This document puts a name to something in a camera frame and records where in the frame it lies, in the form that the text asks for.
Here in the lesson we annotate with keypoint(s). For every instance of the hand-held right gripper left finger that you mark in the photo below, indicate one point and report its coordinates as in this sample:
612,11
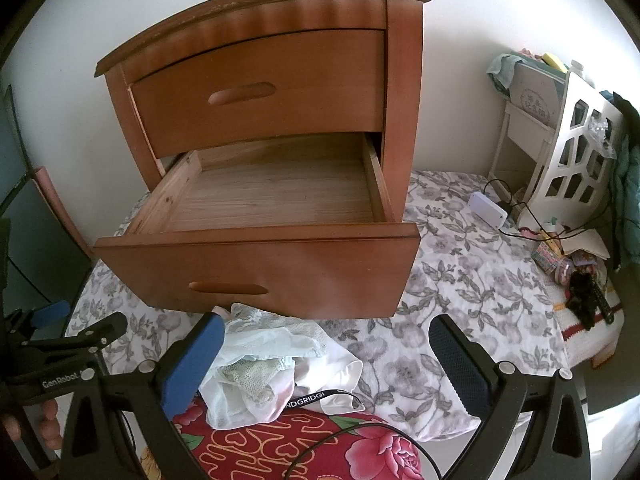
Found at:
195,360

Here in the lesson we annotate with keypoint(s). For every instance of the grey board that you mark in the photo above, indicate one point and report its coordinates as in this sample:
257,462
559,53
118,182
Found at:
537,95

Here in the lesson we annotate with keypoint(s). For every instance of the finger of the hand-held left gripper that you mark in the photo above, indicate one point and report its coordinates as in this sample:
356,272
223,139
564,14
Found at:
50,312
107,325

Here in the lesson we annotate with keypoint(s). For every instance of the cream knit blanket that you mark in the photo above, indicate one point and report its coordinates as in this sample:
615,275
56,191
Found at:
585,345

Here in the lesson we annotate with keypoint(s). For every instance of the white lattice rack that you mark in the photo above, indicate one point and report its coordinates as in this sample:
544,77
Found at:
555,170

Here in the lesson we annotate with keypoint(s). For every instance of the closed wooden drawer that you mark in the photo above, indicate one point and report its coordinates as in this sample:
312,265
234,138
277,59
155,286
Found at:
275,120

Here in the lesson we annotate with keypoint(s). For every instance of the pale green lace garment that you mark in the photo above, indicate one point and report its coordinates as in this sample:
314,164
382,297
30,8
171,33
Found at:
260,340

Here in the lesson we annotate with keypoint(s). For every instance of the yellow block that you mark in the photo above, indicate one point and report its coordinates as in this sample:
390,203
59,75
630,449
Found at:
556,60

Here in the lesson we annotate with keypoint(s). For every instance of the red floral blanket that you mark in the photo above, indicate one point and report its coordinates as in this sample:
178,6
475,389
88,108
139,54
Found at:
250,450

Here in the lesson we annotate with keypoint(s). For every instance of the black stuffed toy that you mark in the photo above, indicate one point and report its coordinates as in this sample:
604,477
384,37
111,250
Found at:
582,295

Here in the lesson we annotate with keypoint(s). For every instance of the wooden nightstand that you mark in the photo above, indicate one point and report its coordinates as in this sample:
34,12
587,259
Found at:
407,110

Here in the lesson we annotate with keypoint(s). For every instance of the white rectangular device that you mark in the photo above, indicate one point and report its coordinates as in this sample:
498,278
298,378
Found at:
487,210

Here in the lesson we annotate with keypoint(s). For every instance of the grey floral bed quilt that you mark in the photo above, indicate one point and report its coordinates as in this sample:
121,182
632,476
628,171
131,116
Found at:
450,285

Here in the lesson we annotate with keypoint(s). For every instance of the clear plastic bag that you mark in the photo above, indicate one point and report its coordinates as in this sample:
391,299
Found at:
600,130

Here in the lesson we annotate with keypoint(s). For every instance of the pink patterned jar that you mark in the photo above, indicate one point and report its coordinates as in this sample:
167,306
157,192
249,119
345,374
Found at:
566,271

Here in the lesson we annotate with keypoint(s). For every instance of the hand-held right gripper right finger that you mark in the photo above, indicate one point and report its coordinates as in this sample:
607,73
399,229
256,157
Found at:
460,360

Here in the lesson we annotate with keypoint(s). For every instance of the person's left hand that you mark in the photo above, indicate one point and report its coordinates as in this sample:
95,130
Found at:
50,410

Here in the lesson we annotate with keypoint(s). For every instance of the pale green cloth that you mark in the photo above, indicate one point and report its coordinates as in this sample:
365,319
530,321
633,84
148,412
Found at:
502,70

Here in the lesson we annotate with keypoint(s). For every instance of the white garment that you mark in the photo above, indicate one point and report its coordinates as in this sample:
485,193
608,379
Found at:
330,375

